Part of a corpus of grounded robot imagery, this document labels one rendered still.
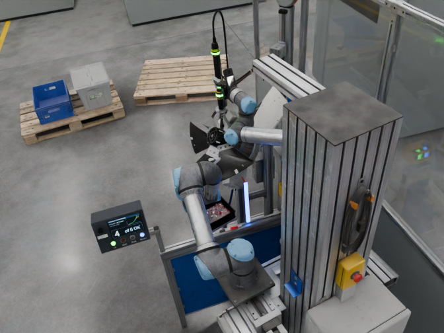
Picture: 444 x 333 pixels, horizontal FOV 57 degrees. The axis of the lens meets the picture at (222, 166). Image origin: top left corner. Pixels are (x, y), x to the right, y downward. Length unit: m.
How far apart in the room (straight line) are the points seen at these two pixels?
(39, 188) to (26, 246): 0.77
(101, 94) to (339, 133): 4.22
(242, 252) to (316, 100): 0.81
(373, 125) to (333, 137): 0.13
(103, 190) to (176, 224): 0.93
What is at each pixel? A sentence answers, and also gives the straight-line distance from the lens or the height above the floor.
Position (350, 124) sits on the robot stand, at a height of 2.03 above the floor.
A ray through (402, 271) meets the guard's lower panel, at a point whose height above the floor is 0.71.
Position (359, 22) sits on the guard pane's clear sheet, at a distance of 2.28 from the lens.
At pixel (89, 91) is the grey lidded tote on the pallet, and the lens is 5.11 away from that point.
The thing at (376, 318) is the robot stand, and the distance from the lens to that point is 1.75.
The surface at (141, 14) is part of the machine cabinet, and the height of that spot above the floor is 0.19.
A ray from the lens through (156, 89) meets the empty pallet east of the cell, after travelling 5.37.
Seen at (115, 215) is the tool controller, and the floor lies 1.25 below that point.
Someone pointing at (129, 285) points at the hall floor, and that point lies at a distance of 3.40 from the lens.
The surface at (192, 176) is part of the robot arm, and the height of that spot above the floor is 1.46.
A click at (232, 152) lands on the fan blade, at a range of 2.43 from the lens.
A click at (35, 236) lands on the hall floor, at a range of 4.09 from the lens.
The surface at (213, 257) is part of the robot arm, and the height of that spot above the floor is 1.26.
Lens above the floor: 2.72
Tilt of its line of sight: 41 degrees down
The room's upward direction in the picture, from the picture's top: 6 degrees counter-clockwise
